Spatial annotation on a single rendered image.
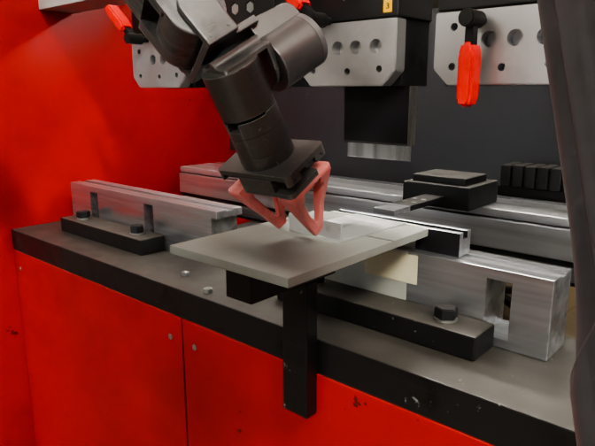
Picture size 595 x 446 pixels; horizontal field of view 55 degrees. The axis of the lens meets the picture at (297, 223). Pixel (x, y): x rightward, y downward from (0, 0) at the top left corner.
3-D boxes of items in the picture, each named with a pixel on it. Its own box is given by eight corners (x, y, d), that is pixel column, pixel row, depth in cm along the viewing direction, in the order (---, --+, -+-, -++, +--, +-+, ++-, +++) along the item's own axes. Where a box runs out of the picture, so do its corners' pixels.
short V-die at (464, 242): (329, 231, 83) (329, 211, 82) (342, 227, 85) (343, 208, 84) (459, 257, 70) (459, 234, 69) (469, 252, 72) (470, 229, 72)
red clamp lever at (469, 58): (452, 106, 60) (458, 8, 58) (469, 105, 63) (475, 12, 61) (467, 107, 59) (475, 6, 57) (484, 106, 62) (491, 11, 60)
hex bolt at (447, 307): (428, 319, 68) (429, 306, 67) (440, 312, 70) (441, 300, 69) (451, 325, 66) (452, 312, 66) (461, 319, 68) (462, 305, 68)
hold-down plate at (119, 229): (61, 230, 124) (59, 217, 123) (84, 226, 128) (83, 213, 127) (141, 256, 104) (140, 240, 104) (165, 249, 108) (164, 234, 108)
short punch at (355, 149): (343, 156, 80) (344, 86, 78) (351, 155, 81) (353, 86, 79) (405, 162, 73) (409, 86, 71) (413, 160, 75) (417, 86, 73)
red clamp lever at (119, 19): (104, 1, 99) (130, 36, 95) (124, 3, 102) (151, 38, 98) (100, 11, 100) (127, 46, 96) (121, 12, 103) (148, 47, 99)
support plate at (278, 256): (169, 253, 64) (169, 244, 64) (317, 216, 84) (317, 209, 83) (288, 288, 53) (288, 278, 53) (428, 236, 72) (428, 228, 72)
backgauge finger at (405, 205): (349, 216, 86) (350, 183, 85) (433, 194, 105) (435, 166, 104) (420, 228, 78) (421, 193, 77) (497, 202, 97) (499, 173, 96)
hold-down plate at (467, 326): (276, 299, 83) (276, 280, 82) (300, 290, 87) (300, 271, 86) (474, 363, 63) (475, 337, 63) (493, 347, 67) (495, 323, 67)
